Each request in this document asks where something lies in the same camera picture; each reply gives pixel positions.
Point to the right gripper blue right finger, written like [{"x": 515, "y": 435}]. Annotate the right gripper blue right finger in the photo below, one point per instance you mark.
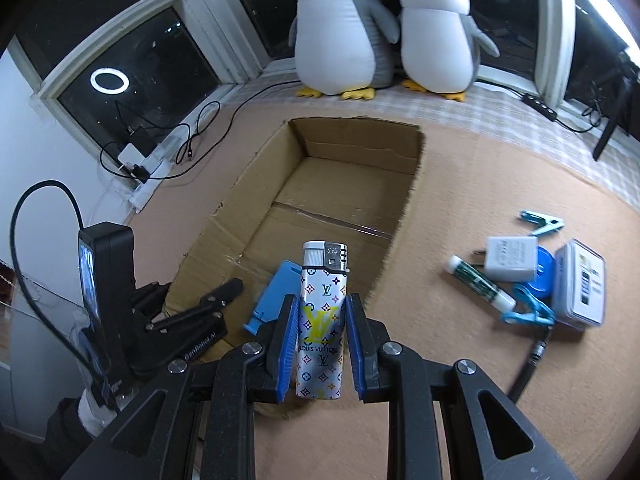
[{"x": 444, "y": 421}]

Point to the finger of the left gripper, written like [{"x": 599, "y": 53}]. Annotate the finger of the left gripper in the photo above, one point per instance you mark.
[{"x": 210, "y": 306}]

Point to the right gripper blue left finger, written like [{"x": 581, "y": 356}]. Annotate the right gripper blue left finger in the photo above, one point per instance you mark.
[{"x": 199, "y": 417}]

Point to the blue phone stand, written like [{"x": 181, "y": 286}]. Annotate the blue phone stand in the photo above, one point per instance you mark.
[{"x": 286, "y": 281}]

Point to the black pen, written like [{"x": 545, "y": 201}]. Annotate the black pen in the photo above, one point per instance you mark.
[{"x": 530, "y": 365}]

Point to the patterned white lighter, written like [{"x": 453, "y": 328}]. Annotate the patterned white lighter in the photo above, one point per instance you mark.
[{"x": 321, "y": 321}]

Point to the blue clip with round end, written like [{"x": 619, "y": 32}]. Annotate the blue clip with round end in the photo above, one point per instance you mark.
[{"x": 536, "y": 313}]

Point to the green lip balm tube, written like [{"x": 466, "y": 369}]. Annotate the green lip balm tube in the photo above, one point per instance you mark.
[{"x": 482, "y": 286}]

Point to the blue round tape measure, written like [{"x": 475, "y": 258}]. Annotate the blue round tape measure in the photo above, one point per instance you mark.
[{"x": 542, "y": 284}]

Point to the cardboard box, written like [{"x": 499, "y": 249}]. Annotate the cardboard box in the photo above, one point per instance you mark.
[{"x": 344, "y": 180}]

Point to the white power adapter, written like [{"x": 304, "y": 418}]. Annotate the white power adapter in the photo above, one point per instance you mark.
[{"x": 512, "y": 259}]

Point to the clear plastic phone box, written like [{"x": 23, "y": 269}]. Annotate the clear plastic phone box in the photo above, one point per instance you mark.
[{"x": 579, "y": 291}]

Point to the light blue clothespin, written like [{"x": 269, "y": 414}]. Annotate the light blue clothespin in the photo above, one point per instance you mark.
[{"x": 545, "y": 224}]

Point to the white power strip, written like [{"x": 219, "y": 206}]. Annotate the white power strip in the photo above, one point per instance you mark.
[{"x": 158, "y": 166}]

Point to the white charger on strip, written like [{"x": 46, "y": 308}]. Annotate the white charger on strip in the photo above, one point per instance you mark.
[{"x": 130, "y": 157}]

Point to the large penguin plush toy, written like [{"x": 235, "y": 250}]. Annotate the large penguin plush toy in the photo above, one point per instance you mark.
[{"x": 343, "y": 47}]

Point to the checkered cloth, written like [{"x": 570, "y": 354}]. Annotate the checkered cloth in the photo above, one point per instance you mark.
[{"x": 490, "y": 111}]

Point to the small penguin plush toy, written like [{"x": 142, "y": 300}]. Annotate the small penguin plush toy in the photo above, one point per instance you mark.
[{"x": 441, "y": 47}]

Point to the black phone on mount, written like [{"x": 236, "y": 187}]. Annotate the black phone on mount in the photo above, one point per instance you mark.
[{"x": 106, "y": 269}]

